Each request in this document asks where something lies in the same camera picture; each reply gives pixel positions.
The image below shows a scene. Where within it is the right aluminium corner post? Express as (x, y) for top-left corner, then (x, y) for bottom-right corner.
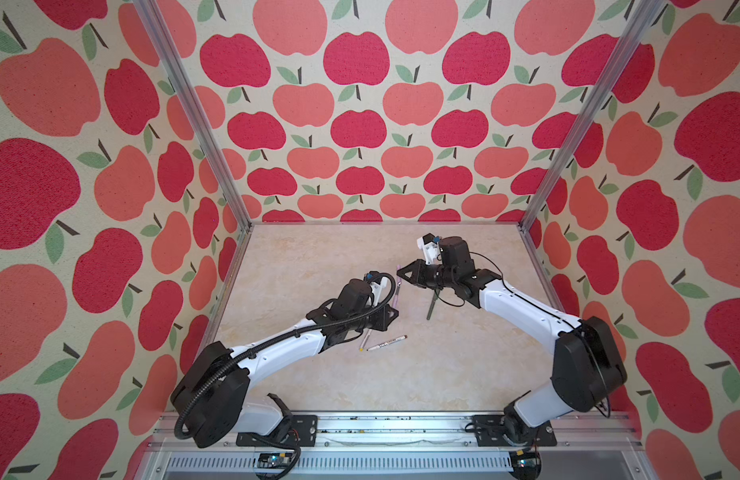
(519, 0), (666, 236)

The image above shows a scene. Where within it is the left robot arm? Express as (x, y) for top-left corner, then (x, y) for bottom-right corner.
(170, 271), (399, 448)

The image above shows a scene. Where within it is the dark green pen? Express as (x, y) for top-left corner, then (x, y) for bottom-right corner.
(426, 289), (439, 321)

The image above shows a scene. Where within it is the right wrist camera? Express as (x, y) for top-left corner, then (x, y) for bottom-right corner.
(417, 233), (441, 265)

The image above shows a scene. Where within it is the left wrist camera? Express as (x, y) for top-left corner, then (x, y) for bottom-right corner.
(364, 272), (390, 307)

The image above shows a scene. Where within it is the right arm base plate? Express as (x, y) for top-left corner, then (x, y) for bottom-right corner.
(464, 415), (558, 448)

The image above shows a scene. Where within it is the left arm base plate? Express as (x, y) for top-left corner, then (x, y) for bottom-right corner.
(236, 414), (319, 449)

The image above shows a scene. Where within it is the aluminium corner post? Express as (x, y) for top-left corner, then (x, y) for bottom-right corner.
(519, 0), (666, 236)
(134, 1), (253, 235)

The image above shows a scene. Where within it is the white pen brown end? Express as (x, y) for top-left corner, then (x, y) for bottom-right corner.
(367, 335), (408, 352)

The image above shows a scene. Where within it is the aluminium front rail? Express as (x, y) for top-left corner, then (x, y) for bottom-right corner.
(134, 411), (658, 479)

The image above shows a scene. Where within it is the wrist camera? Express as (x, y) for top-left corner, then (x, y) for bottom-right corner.
(364, 272), (390, 307)
(417, 233), (441, 265)

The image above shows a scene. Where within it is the left aluminium corner post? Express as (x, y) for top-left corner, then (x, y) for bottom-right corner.
(134, 1), (253, 235)

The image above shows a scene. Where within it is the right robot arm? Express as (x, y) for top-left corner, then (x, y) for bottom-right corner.
(397, 234), (628, 446)

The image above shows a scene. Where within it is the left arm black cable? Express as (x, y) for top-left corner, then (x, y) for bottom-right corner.
(173, 272), (399, 442)

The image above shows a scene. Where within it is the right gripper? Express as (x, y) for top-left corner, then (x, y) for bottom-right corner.
(395, 257), (456, 291)

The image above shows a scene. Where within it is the white pen yellow tip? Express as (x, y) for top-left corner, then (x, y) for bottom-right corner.
(359, 329), (372, 352)

